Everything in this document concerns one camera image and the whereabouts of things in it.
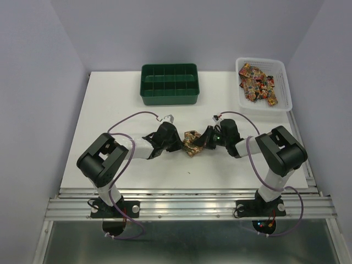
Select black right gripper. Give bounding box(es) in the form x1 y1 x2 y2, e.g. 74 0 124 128
191 125 228 150

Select paisley flamingo patterned tie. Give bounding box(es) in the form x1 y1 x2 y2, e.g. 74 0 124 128
183 130 203 157

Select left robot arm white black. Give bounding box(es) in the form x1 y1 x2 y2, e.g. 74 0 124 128
76 122 183 217

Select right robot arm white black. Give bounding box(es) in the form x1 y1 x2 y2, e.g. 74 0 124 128
193 119 307 217

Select green divided plastic tray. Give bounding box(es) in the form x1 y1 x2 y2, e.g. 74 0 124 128
140 63 200 106

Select colourful patterned tie in basket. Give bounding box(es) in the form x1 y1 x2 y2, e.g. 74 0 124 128
239 63 278 107

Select white perforated plastic basket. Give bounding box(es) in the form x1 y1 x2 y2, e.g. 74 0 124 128
236 57 292 113

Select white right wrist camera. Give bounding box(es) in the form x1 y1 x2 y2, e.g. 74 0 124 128
212 114 222 123

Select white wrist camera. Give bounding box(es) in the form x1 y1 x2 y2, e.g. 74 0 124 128
160 114 174 124
212 114 222 123

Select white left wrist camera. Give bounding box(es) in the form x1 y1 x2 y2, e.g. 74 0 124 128
160 114 174 124

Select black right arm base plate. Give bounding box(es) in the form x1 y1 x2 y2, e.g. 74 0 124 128
234 199 287 219

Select aluminium mounting rail frame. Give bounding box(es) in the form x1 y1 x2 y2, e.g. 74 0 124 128
32 109 347 264

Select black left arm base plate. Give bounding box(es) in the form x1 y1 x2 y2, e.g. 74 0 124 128
90 199 141 219

